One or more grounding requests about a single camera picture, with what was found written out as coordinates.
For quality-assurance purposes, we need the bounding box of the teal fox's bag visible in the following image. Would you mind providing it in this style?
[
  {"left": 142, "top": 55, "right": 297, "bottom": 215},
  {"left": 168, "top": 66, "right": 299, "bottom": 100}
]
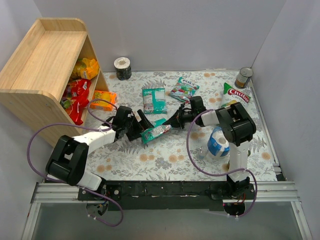
[
  {"left": 141, "top": 118, "right": 172, "bottom": 144},
  {"left": 142, "top": 88, "right": 167, "bottom": 114}
]

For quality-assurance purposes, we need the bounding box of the small orange candy bag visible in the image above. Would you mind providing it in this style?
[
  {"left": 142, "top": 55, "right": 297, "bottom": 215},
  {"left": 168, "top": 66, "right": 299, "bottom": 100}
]
[{"left": 90, "top": 90, "right": 117, "bottom": 112}]

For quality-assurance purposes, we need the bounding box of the red Lot 100 fruit gummy bag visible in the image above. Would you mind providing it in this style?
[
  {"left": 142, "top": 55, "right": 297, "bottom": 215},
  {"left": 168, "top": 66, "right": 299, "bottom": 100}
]
[{"left": 62, "top": 78, "right": 92, "bottom": 98}]

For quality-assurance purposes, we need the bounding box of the orange Lot 100 mango gummy bag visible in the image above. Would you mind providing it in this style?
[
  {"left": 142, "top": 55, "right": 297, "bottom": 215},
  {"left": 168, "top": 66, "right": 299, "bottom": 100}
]
[{"left": 70, "top": 58, "right": 100, "bottom": 80}]

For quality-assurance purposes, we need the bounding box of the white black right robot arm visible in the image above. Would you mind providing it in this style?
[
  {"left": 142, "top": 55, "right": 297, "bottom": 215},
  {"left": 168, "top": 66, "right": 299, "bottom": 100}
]
[{"left": 163, "top": 96, "right": 257, "bottom": 197}]

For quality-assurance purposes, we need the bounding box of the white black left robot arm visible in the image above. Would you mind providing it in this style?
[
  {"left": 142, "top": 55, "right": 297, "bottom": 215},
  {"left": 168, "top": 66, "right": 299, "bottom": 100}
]
[{"left": 45, "top": 106, "right": 154, "bottom": 194}]

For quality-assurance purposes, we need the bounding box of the Fox's mint blossom candy bag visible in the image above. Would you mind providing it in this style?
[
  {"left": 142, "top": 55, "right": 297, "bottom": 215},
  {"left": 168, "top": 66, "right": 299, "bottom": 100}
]
[{"left": 169, "top": 77, "right": 200, "bottom": 103}]

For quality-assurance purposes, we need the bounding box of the teal Fox's bag back side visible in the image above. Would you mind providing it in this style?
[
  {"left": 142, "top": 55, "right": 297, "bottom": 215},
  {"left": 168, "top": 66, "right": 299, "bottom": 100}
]
[{"left": 142, "top": 88, "right": 167, "bottom": 114}]

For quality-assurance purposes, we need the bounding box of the floral patterned table mat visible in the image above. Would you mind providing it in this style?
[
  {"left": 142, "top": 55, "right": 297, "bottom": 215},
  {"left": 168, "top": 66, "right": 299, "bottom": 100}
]
[{"left": 46, "top": 70, "right": 278, "bottom": 182}]

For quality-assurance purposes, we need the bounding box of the small clear plastic bottle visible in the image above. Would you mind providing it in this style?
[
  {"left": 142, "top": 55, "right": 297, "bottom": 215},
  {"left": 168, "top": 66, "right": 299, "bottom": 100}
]
[{"left": 197, "top": 145, "right": 209, "bottom": 160}]

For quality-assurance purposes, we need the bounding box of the green white Chuba chips bag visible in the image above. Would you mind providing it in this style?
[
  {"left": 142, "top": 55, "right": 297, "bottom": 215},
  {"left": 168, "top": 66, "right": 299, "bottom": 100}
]
[{"left": 220, "top": 82, "right": 251, "bottom": 108}]

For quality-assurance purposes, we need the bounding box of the dark tape roll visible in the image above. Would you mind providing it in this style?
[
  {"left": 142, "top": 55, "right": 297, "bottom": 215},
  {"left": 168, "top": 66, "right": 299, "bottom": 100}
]
[{"left": 113, "top": 57, "right": 132, "bottom": 81}]

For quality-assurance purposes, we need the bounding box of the tin can orange label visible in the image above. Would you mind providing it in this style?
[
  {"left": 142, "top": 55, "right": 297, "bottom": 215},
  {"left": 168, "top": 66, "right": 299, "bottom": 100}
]
[{"left": 234, "top": 67, "right": 254, "bottom": 89}]

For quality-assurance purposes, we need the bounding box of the green glass bottle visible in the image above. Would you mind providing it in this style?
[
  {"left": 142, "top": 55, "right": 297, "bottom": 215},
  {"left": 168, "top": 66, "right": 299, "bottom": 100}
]
[{"left": 227, "top": 148, "right": 251, "bottom": 172}]

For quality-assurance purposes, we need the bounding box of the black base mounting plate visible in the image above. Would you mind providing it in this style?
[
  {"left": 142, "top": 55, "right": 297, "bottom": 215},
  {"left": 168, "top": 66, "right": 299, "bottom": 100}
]
[{"left": 77, "top": 180, "right": 255, "bottom": 211}]

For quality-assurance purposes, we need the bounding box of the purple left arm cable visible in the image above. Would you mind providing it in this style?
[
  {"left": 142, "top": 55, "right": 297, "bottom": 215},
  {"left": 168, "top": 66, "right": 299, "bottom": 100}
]
[{"left": 26, "top": 98, "right": 125, "bottom": 228}]

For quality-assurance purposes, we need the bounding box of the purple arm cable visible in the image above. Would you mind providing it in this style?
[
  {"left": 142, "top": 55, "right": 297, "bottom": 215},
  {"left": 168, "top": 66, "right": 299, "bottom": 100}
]
[
  {"left": 26, "top": 98, "right": 125, "bottom": 228},
  {"left": 186, "top": 108, "right": 258, "bottom": 218}
]

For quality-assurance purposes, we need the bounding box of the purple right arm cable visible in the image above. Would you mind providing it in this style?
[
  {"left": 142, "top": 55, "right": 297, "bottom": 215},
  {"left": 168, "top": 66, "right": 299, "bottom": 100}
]
[{"left": 186, "top": 108, "right": 258, "bottom": 218}]

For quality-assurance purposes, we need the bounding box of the aluminium frame rail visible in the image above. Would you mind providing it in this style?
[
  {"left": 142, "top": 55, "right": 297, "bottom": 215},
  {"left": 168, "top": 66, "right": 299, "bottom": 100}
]
[{"left": 21, "top": 162, "right": 313, "bottom": 240}]

